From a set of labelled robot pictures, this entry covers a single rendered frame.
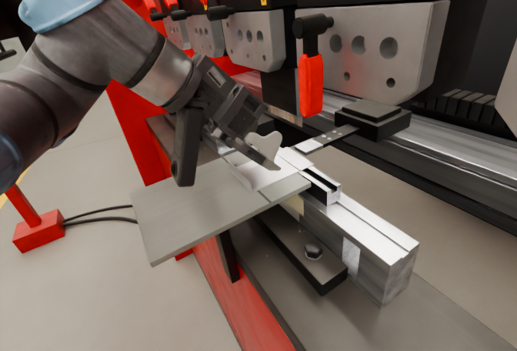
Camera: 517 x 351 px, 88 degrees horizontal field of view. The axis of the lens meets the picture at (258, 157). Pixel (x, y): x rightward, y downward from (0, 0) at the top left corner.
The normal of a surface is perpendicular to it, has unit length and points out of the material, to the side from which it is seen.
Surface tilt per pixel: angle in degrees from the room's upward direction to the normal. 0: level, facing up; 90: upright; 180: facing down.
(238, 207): 0
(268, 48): 90
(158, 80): 100
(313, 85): 91
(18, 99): 56
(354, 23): 90
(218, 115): 40
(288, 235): 0
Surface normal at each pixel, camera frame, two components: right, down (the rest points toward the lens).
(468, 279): -0.11, -0.85
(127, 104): 0.51, 0.39
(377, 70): -0.85, 0.35
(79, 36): 0.18, 0.64
